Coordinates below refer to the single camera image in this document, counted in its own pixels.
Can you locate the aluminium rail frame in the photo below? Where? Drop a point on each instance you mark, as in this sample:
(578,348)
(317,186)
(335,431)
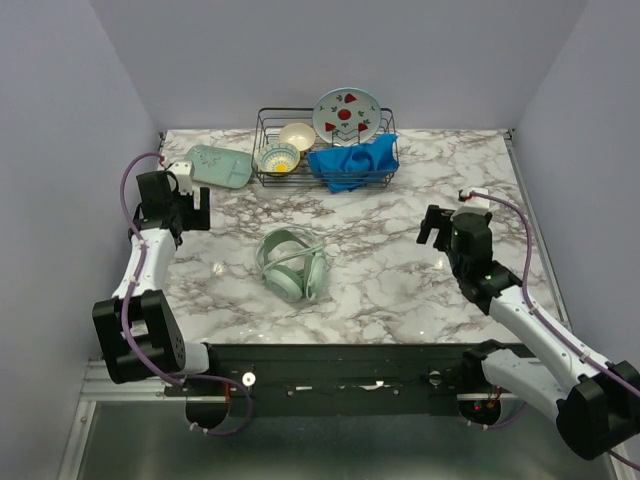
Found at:
(384,289)

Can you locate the cream bowl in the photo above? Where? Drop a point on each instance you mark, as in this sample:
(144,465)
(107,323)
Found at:
(300,135)

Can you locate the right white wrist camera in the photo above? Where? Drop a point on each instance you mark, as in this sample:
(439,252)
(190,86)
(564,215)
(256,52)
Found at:
(473,200)

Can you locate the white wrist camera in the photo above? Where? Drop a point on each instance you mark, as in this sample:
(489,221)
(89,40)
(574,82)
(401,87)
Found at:
(473,200)
(181,177)

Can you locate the blue cloth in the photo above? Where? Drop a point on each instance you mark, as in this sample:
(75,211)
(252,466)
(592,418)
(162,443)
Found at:
(349,168)

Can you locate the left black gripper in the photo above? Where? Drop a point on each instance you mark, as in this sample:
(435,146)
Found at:
(203,217)

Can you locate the mint green headphones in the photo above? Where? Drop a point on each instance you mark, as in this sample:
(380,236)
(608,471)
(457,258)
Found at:
(292,264)

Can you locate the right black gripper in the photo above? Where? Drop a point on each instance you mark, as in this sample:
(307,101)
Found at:
(435,223)

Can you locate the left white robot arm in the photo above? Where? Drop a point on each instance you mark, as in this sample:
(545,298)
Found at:
(137,331)

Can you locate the blue yellow patterned bowl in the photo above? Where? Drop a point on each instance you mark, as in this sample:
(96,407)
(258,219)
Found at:
(278,159)

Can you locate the strawberry pattern plate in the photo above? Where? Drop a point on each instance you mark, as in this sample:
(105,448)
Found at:
(346,117)

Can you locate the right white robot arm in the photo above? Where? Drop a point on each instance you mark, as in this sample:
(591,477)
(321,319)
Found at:
(593,402)

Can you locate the mint green rectangular tray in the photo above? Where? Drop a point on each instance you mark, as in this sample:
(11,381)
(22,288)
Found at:
(220,166)

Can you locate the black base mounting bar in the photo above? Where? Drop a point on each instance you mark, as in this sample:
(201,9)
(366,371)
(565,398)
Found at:
(342,380)

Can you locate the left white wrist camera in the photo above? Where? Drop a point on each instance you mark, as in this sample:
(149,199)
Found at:
(181,177)

